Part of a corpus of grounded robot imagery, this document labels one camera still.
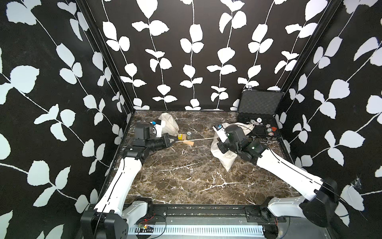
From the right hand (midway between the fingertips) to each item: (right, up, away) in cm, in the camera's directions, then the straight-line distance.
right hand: (220, 135), depth 79 cm
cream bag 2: (+21, +4, +18) cm, 28 cm away
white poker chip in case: (+37, +9, +35) cm, 51 cm away
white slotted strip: (+2, -45, -9) cm, 46 cm away
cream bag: (-31, +4, +22) cm, 38 cm away
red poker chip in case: (+44, +3, +28) cm, 52 cm away
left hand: (-24, 0, -5) cm, 24 cm away
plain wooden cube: (-22, -3, +23) cm, 31 cm away
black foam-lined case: (+35, +19, +31) cm, 51 cm away
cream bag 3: (+6, -15, +8) cm, 18 cm away
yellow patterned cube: (-24, -3, +23) cm, 33 cm away
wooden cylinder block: (-18, -7, +22) cm, 29 cm away
